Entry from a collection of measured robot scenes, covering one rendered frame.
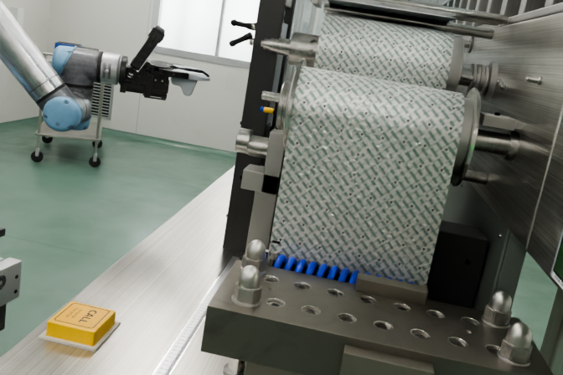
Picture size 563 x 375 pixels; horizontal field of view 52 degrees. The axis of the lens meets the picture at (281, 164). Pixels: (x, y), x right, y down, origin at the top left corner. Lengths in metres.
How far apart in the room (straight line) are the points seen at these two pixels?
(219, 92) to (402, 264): 5.81
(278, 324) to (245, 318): 0.04
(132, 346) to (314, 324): 0.29
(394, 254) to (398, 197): 0.08
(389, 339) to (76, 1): 6.69
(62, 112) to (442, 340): 0.90
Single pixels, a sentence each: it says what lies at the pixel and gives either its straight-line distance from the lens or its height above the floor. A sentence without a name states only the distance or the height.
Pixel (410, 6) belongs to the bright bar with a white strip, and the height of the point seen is 1.44.
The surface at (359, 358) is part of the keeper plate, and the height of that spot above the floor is 1.02.
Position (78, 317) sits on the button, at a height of 0.92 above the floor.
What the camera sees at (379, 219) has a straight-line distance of 0.84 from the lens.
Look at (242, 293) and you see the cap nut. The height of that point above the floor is 1.04.
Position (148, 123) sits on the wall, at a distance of 6.88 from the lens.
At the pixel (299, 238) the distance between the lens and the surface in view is 0.86.
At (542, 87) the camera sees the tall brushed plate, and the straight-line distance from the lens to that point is 0.85.
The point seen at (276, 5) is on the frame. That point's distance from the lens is 1.16.
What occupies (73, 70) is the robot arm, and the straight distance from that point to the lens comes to 1.44.
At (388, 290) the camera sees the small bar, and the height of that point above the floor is 1.04.
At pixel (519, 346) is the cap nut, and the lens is 0.74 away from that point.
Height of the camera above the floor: 1.34
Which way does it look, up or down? 12 degrees down
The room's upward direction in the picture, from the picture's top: 9 degrees clockwise
